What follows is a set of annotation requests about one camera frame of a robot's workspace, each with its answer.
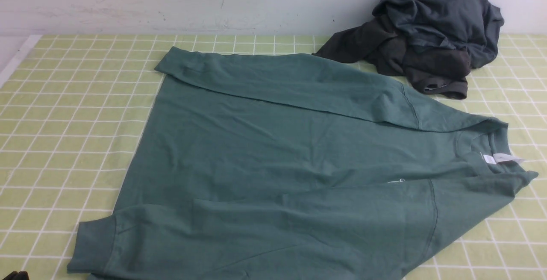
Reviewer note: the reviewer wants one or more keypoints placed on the green long-sleeved shirt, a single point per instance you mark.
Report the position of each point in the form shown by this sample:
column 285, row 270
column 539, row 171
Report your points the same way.
column 295, row 167

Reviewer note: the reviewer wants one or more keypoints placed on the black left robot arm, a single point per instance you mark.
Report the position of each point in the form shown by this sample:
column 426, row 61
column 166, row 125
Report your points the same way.
column 17, row 275

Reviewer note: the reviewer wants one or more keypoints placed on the dark brown garment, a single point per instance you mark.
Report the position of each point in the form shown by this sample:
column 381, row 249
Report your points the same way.
column 430, row 71

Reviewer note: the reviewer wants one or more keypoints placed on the green checkered tablecloth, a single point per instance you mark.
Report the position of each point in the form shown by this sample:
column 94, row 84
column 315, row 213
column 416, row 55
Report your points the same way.
column 73, row 108

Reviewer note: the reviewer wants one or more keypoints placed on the dark grey sweatshirt pile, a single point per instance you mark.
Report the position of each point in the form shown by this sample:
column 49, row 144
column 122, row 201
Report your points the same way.
column 469, row 25

